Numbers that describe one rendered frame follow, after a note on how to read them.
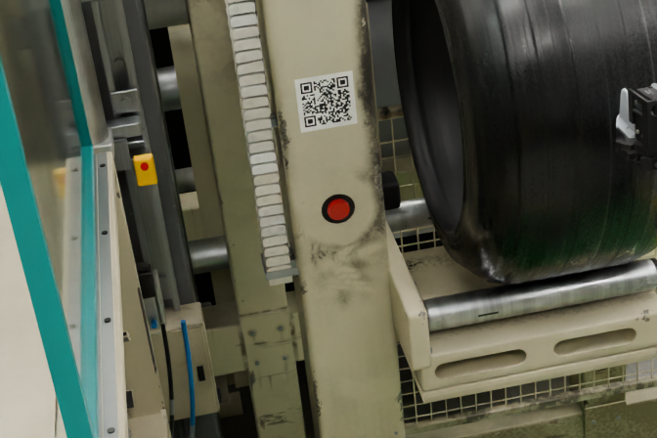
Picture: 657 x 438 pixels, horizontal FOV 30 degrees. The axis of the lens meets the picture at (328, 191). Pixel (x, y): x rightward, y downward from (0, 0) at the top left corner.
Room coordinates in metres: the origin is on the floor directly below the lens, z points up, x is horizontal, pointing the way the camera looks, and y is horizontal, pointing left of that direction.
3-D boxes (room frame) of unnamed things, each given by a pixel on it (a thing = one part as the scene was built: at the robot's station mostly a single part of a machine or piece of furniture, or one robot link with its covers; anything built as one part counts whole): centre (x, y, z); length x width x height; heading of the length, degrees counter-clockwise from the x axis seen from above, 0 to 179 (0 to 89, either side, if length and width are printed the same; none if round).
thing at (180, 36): (2.32, 0.25, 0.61); 0.33 x 0.06 x 0.86; 7
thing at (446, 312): (1.42, -0.28, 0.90); 0.35 x 0.05 x 0.05; 97
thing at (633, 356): (1.55, -0.25, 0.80); 0.37 x 0.36 x 0.02; 7
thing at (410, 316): (1.53, -0.08, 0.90); 0.40 x 0.03 x 0.10; 7
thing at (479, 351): (1.41, -0.27, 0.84); 0.36 x 0.09 x 0.06; 97
